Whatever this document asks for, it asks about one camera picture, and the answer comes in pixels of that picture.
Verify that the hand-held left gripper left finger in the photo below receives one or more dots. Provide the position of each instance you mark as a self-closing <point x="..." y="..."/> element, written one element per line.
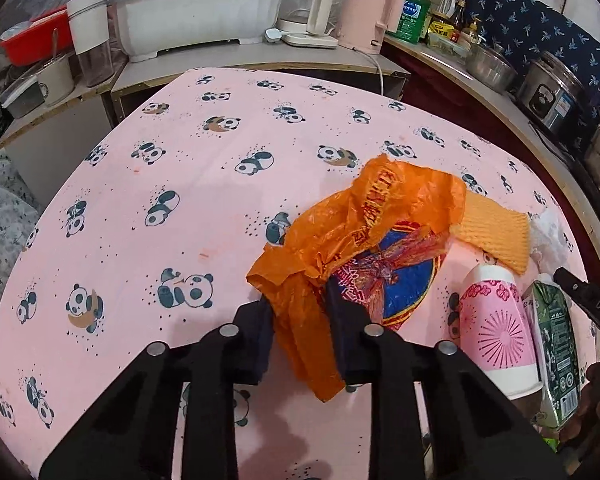
<point x="260" y="345"/>

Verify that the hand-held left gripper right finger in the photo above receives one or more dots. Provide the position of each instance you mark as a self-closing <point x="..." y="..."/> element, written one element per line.
<point x="345" y="345"/>

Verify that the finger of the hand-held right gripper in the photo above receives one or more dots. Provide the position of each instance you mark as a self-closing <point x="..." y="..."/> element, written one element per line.
<point x="585" y="292"/>

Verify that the dark green drink carton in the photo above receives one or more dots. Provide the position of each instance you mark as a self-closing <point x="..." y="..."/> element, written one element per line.
<point x="555" y="350"/>

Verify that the orange plastic bag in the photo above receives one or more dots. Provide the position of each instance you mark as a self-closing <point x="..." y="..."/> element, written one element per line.
<point x="405" y="195"/>

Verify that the clear crumpled plastic bag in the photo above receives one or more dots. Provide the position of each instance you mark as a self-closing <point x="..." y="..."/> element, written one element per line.
<point x="547" y="240"/>

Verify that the pink paper cup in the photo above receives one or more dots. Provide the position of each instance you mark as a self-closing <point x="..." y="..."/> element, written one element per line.
<point x="495" y="330"/>

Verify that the yellow foam fruit net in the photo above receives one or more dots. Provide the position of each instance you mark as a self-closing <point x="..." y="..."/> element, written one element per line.
<point x="490" y="230"/>

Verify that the pink panda printed tablecloth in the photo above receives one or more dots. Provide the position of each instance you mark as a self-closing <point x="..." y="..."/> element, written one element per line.
<point x="180" y="170"/>

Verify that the steel rice cooker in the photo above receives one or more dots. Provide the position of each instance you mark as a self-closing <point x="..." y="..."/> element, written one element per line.
<point x="550" y="95"/>

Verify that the small steel pot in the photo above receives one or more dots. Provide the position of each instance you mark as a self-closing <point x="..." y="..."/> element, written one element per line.
<point x="490" y="67"/>

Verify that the navy printed cloth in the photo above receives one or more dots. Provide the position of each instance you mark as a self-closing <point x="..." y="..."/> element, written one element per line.
<point x="540" y="25"/>

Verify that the grey floral cloth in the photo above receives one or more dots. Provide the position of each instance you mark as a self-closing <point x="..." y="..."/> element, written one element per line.
<point x="5" y="220"/>

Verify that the dark sauce bottle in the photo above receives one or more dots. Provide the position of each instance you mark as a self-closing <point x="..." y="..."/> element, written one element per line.
<point x="459" y="17"/>

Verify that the white power plug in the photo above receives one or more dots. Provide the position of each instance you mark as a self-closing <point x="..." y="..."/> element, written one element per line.
<point x="273" y="35"/>

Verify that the green box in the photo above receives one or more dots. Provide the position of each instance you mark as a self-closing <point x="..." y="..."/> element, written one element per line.
<point x="412" y="17"/>

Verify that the pink electric kettle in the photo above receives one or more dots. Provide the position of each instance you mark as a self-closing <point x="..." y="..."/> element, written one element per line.
<point x="360" y="15"/>

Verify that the white dish container clear lid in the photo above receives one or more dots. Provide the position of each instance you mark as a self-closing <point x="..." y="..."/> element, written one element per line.
<point x="200" y="20"/>

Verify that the white mug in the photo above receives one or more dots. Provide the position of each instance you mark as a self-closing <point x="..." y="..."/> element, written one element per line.
<point x="55" y="82"/>

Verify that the white electric kettle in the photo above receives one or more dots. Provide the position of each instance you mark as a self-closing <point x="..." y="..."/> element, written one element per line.
<point x="320" y="5"/>

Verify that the white lidded jar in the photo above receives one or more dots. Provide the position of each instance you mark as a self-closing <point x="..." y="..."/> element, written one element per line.
<point x="87" y="25"/>

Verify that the red plastic basin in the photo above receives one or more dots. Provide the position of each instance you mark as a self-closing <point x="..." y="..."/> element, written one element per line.
<point x="30" y="45"/>

